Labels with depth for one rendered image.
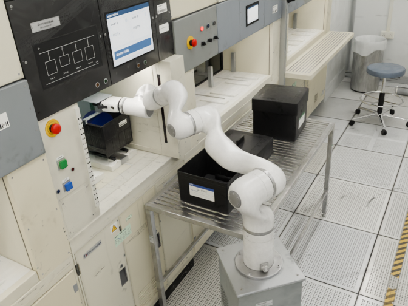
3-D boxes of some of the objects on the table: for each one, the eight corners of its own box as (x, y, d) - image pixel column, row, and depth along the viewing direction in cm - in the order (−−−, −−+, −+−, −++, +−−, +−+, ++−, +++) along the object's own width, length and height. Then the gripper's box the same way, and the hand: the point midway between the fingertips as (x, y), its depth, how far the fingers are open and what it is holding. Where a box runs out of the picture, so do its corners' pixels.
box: (295, 142, 262) (297, 104, 250) (251, 135, 274) (251, 98, 262) (307, 124, 285) (309, 87, 273) (265, 118, 296) (266, 83, 284)
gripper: (133, 92, 217) (104, 88, 225) (112, 104, 205) (83, 99, 212) (135, 106, 221) (107, 101, 229) (115, 119, 208) (85, 113, 216)
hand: (98, 101), depth 220 cm, fingers open, 4 cm apart
